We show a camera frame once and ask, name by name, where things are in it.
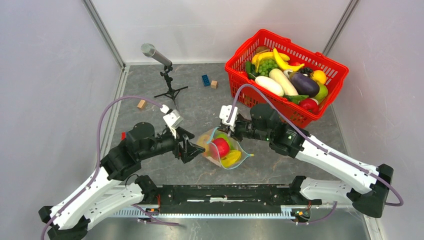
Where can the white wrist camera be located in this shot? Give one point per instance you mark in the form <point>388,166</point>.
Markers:
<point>228,115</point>
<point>172,118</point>

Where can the small yellow orange toy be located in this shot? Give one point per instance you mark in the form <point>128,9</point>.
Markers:
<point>319,76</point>

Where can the green grapes toy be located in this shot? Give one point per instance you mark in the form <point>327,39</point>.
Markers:
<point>265,66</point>

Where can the white radish toy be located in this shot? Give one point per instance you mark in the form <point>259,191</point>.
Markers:
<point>278,76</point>

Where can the white cucumber toy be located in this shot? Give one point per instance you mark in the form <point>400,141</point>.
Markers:
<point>270,85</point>

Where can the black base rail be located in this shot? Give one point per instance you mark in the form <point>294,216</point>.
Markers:
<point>226,198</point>

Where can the white cable duct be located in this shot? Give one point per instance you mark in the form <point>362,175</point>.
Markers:
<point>133,212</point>

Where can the blue toy brick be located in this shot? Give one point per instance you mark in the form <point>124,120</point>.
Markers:
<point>205,80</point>

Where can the clear zip top bag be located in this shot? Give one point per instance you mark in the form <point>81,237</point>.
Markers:
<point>215,131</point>

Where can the green apple toy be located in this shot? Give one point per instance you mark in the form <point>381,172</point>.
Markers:
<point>226,138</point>

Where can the red tomato toy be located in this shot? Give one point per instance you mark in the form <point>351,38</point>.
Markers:
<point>309,104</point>

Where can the wooden block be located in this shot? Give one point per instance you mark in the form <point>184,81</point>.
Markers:
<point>142,104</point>

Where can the grey microphone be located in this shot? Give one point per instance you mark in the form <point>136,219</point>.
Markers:
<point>150,51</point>

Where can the black tripod stand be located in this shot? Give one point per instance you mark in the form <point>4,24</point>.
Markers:
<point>171,92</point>

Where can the small wooden cube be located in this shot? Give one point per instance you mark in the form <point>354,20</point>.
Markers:
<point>214,84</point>

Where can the red apple toy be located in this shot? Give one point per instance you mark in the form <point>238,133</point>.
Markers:
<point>218,148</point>

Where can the green pear toy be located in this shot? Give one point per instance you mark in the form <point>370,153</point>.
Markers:
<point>322,94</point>

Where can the yellow lemon toy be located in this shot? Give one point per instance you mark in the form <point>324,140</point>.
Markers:
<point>202,141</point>

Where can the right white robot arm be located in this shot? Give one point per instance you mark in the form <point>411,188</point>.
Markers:
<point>365,186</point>

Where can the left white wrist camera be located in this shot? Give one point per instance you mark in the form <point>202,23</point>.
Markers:
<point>172,118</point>

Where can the purple eggplant toy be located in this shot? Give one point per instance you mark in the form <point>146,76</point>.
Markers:
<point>304,85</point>

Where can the red plastic basket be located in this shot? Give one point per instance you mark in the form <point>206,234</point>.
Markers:
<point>242,73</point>

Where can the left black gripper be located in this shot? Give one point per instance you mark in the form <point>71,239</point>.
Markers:
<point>190,150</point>

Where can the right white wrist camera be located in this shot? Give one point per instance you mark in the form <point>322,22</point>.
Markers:
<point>228,115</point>

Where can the red and blue bricks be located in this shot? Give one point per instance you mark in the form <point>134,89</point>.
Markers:
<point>123,136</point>

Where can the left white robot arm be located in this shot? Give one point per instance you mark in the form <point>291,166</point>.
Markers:
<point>83,209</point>

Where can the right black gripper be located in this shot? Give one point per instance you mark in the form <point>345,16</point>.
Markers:
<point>238,138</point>

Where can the yellow banana bunch toy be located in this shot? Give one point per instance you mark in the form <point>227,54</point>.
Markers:
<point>258,58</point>

